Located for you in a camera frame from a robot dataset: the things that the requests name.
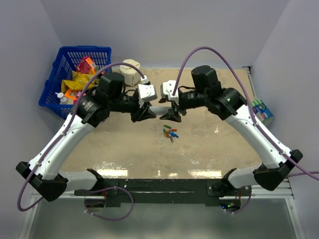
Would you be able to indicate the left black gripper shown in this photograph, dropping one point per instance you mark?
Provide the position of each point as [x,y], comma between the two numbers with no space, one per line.
[143,113]

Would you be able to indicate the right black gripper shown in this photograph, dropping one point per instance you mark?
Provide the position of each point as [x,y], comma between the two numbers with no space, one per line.
[173,114]

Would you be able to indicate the long white remote control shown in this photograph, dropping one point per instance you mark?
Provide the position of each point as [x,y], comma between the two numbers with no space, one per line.
[159,111]

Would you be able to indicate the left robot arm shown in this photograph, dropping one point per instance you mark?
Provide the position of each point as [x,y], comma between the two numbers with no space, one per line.
[43,171]

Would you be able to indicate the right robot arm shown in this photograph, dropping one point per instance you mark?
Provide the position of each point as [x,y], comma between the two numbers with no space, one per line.
[229,105]

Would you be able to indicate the green battery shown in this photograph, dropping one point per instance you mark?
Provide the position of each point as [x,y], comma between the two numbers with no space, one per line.
[167,126]

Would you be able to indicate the wrapped toilet paper roll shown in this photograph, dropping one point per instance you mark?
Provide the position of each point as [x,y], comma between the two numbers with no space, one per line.
[132,77]

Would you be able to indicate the orange pink snack pack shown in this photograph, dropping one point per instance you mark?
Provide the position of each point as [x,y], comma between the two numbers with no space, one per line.
[71,94]

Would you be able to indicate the yellow snack bag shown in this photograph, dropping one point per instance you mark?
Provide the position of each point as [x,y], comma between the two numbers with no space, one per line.
[77,83]

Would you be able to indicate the pink snack box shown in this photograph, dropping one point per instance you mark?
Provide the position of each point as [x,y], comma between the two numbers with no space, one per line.
[87,66]

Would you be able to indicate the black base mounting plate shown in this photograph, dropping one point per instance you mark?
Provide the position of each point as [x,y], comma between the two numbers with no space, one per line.
[158,191]

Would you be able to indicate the white small bottle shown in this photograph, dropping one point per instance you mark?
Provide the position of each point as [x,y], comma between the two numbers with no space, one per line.
[62,98]

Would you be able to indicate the green blue sponge pack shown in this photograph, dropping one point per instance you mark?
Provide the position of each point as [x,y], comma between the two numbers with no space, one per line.
[261,111]

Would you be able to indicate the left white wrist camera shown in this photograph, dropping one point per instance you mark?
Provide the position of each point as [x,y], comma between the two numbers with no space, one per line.
[146,91]

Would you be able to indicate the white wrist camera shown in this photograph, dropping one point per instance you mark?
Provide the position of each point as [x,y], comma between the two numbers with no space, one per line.
[146,91]
[166,92]

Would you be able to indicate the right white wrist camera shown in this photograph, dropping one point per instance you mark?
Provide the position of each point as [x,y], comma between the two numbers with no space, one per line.
[166,92]

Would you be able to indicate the aluminium frame rail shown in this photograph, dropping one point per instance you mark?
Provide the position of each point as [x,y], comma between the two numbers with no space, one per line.
[285,193]

